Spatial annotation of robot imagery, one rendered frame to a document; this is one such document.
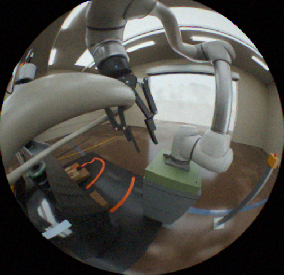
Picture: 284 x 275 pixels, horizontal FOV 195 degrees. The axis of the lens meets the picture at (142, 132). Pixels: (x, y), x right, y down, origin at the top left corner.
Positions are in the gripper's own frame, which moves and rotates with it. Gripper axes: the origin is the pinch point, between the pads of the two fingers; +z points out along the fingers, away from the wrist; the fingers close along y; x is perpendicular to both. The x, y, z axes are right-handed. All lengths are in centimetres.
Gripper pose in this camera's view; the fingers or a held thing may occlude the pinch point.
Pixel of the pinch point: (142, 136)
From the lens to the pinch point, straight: 22.0
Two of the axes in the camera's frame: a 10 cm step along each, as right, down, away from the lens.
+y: -9.1, 4.1, -1.1
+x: 2.1, 2.1, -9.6
